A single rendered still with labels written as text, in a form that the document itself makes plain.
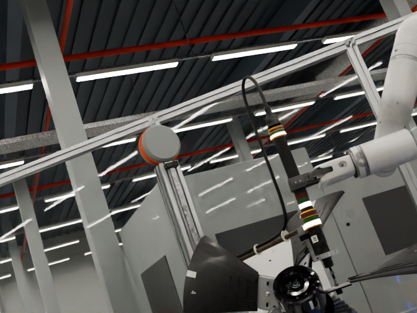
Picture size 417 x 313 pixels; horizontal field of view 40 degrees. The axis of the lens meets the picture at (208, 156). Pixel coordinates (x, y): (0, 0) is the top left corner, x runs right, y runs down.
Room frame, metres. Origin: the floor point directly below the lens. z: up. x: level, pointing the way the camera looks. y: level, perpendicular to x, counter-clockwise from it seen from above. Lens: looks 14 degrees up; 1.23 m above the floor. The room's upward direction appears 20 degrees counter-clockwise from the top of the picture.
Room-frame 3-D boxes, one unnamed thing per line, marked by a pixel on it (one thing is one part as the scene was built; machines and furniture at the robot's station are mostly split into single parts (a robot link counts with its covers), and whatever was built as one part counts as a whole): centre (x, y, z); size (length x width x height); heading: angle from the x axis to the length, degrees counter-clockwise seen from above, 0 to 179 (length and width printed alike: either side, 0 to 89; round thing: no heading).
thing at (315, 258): (1.51, -0.19, 1.31); 0.09 x 0.07 x 0.10; 30
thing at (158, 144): (2.12, 0.16, 1.88); 0.17 x 0.15 x 0.16; 85
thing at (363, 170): (1.48, -0.36, 1.46); 0.09 x 0.03 x 0.08; 175
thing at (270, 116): (1.50, -0.20, 1.46); 0.04 x 0.04 x 0.46
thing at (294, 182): (1.46, -0.21, 1.46); 0.07 x 0.03 x 0.03; 85
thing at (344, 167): (1.49, -0.30, 1.46); 0.11 x 0.10 x 0.07; 85
